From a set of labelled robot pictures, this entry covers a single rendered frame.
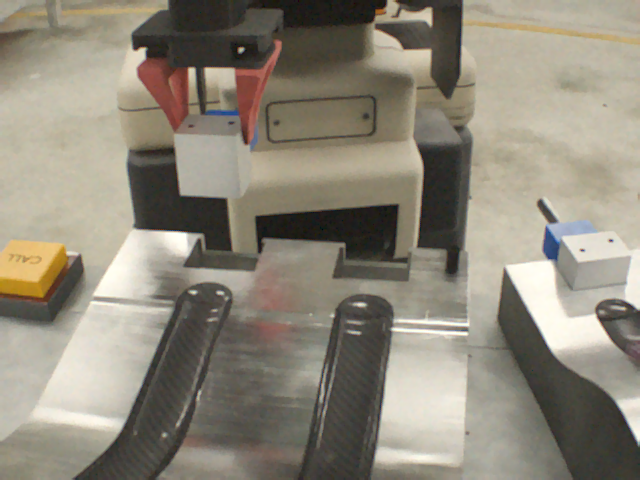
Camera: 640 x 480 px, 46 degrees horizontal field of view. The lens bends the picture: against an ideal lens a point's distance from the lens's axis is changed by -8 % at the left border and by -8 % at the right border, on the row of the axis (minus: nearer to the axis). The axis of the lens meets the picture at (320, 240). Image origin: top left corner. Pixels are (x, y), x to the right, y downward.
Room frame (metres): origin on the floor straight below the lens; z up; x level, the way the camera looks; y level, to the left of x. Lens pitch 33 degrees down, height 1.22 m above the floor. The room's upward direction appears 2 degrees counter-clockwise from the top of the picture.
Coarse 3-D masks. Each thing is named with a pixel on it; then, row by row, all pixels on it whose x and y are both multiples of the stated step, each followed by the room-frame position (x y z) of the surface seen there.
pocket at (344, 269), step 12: (408, 252) 0.49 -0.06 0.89; (336, 264) 0.48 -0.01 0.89; (348, 264) 0.50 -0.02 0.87; (360, 264) 0.50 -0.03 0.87; (372, 264) 0.49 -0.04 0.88; (384, 264) 0.49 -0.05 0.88; (396, 264) 0.49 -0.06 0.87; (408, 264) 0.49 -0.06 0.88; (336, 276) 0.48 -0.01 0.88; (348, 276) 0.50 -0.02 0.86; (360, 276) 0.49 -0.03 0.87; (372, 276) 0.49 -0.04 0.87; (384, 276) 0.49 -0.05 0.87; (396, 276) 0.49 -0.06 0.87; (408, 276) 0.49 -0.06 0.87
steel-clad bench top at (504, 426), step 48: (96, 288) 0.58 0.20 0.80; (0, 336) 0.51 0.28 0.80; (48, 336) 0.51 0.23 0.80; (480, 336) 0.50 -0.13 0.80; (0, 384) 0.44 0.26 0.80; (480, 384) 0.44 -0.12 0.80; (528, 384) 0.43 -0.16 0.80; (0, 432) 0.39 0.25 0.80; (480, 432) 0.39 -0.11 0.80; (528, 432) 0.38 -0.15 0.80
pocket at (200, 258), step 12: (192, 252) 0.50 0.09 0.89; (204, 252) 0.52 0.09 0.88; (216, 252) 0.52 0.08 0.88; (228, 252) 0.52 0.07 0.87; (240, 252) 0.52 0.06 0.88; (192, 264) 0.50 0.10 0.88; (204, 264) 0.51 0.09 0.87; (216, 264) 0.51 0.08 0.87; (228, 264) 0.51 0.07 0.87; (240, 264) 0.51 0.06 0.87; (252, 264) 0.51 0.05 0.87
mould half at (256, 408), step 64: (128, 256) 0.49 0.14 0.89; (320, 256) 0.49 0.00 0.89; (128, 320) 0.42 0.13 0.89; (256, 320) 0.42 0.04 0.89; (320, 320) 0.41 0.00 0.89; (448, 320) 0.41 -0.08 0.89; (64, 384) 0.36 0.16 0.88; (128, 384) 0.36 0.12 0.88; (256, 384) 0.36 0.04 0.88; (448, 384) 0.35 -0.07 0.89; (0, 448) 0.28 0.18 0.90; (64, 448) 0.29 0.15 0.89; (192, 448) 0.30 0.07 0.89; (256, 448) 0.31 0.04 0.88; (384, 448) 0.30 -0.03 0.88; (448, 448) 0.30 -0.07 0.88
